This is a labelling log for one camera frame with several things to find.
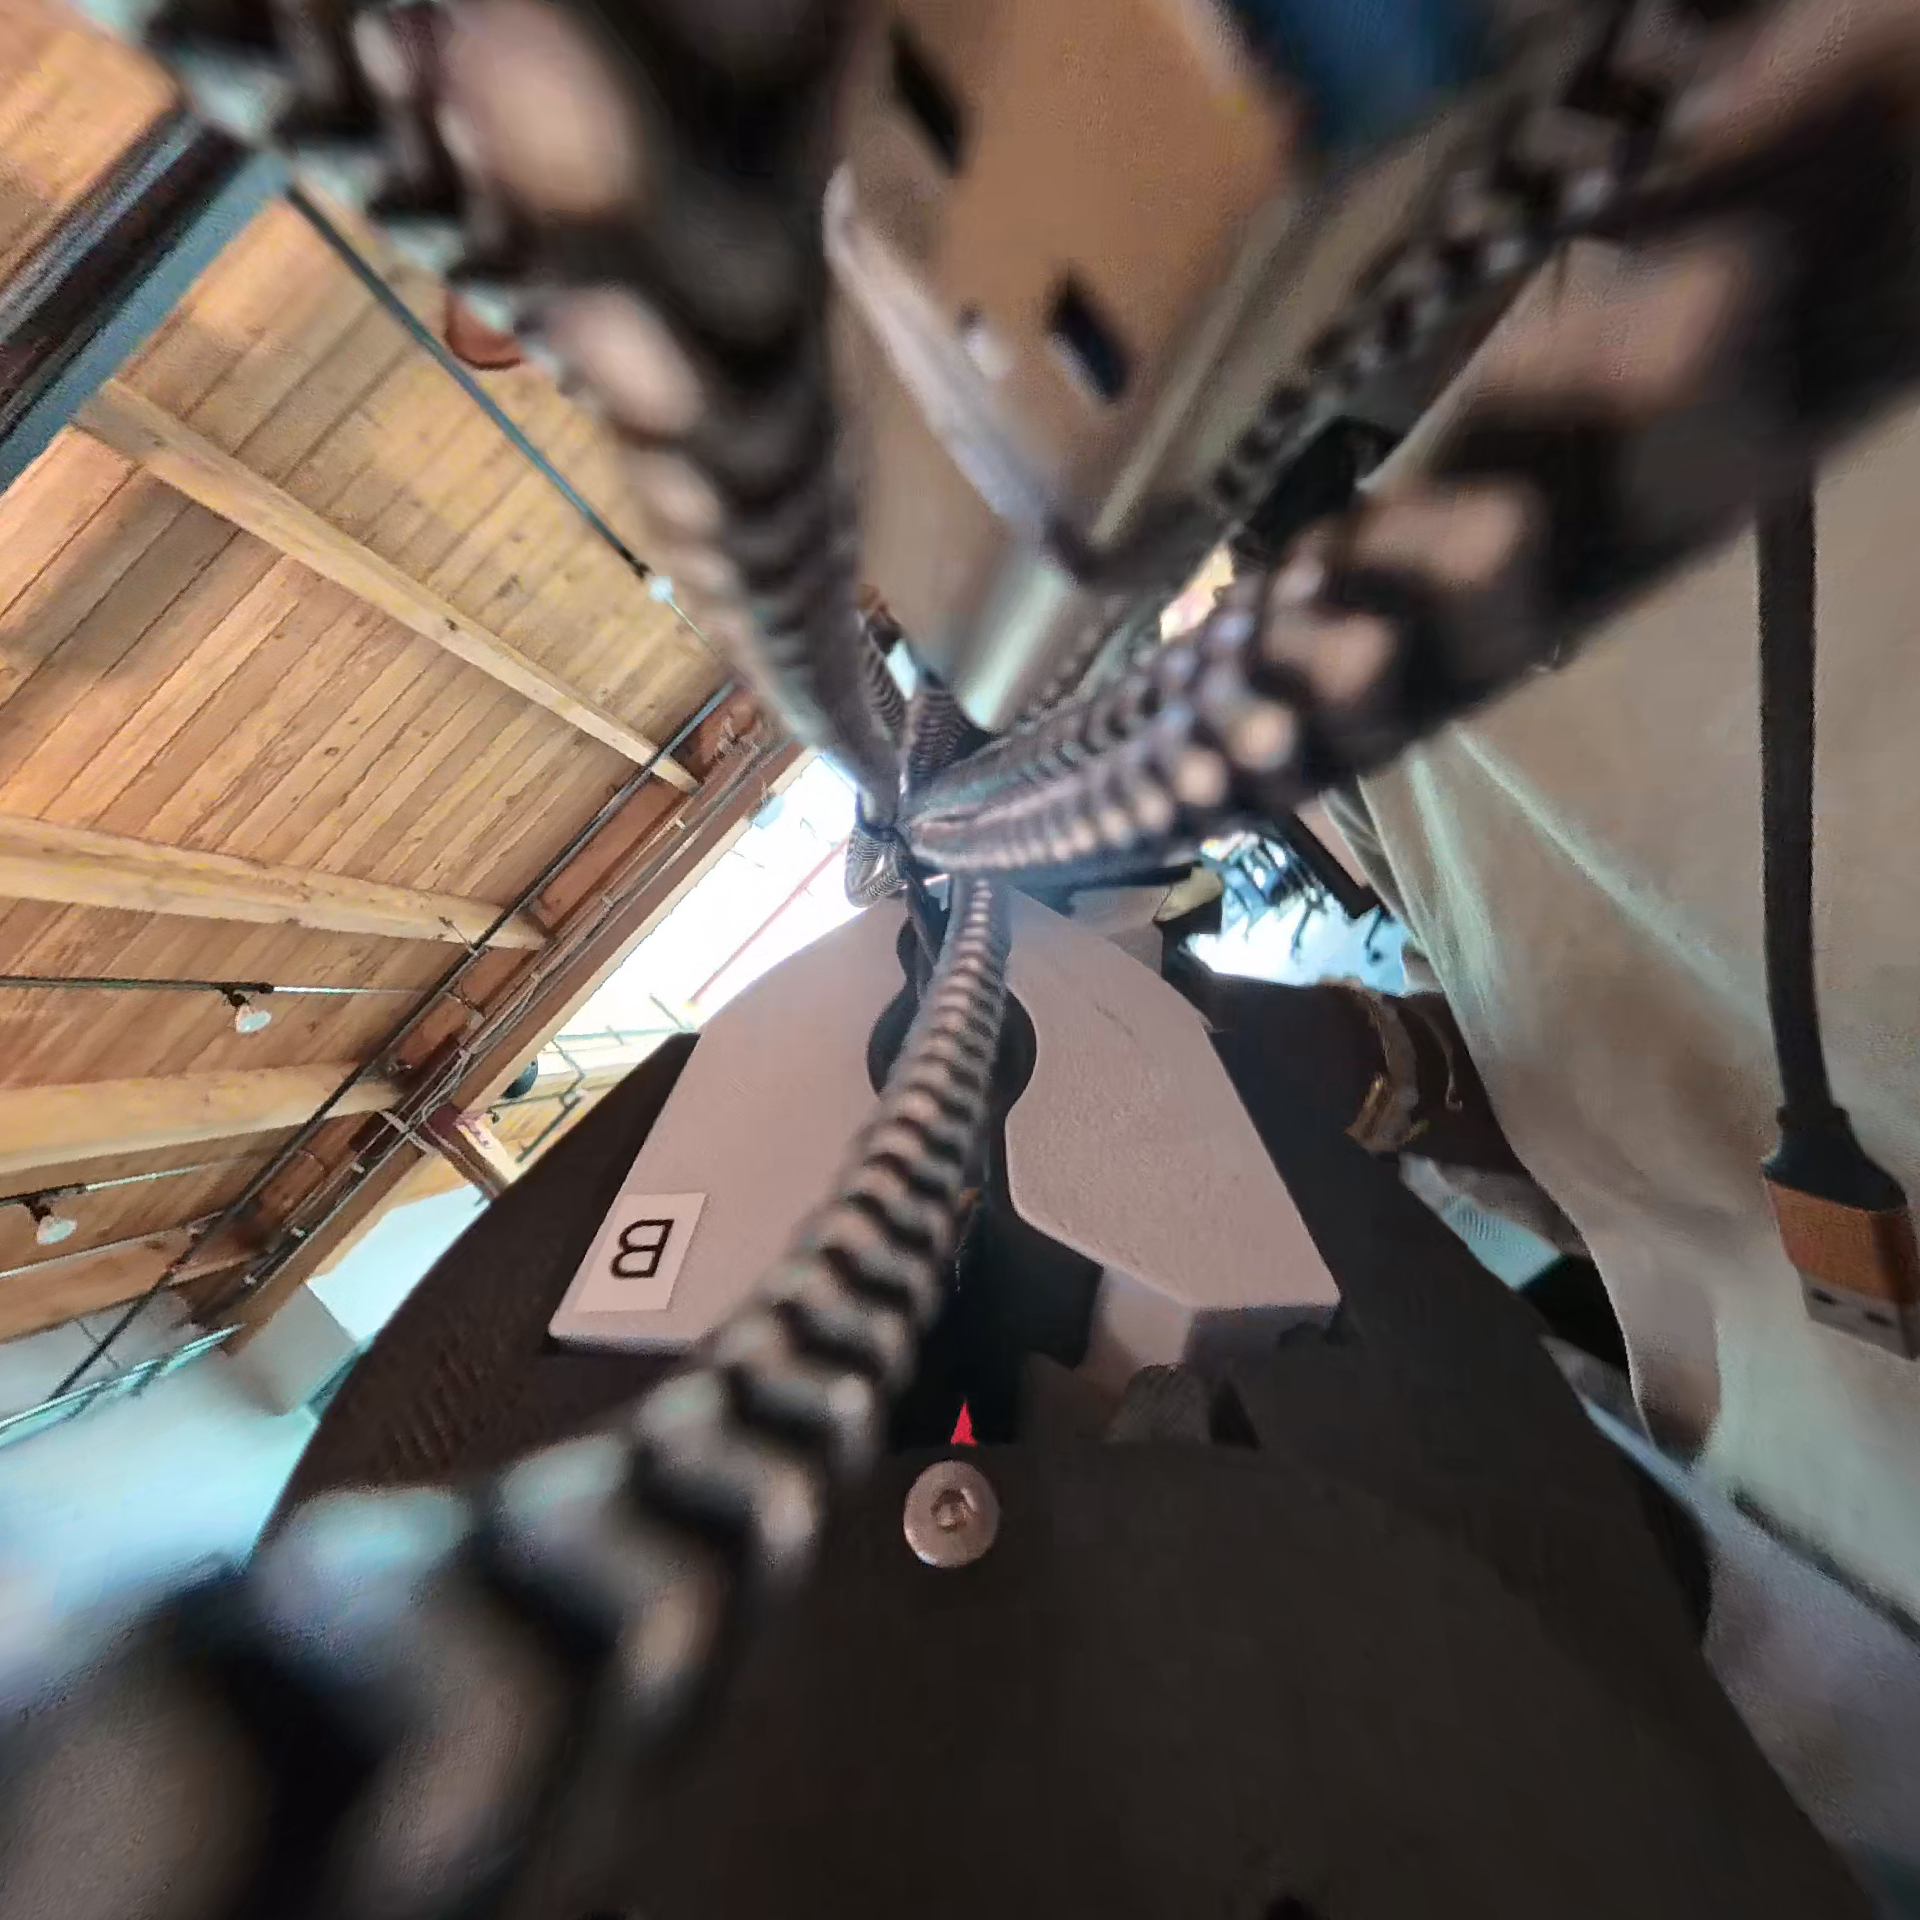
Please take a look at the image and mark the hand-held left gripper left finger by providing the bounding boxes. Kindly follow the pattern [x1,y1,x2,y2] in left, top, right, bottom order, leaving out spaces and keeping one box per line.
[548,897,971,1357]

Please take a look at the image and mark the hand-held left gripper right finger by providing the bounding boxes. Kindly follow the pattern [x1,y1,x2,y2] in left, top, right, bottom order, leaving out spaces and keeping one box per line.
[977,894,1343,1360]

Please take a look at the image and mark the grey braided usb-c cable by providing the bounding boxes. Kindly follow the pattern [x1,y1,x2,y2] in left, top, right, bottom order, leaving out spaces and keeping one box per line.
[0,0,1863,1920]

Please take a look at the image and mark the person's right hand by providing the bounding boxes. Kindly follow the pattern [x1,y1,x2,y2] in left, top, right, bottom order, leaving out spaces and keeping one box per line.
[1182,967,1391,1151]

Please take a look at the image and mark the person in beige shirt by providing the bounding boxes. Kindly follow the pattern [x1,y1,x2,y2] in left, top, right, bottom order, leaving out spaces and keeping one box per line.
[1319,257,1920,1519]

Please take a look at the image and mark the gold bracelet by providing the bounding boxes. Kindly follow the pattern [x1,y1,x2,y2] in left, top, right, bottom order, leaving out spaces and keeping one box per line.
[1345,984,1466,1155]

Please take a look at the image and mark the black cable with copper plug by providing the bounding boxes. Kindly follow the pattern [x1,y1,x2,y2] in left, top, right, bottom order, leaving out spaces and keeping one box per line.
[1751,488,1920,1363]

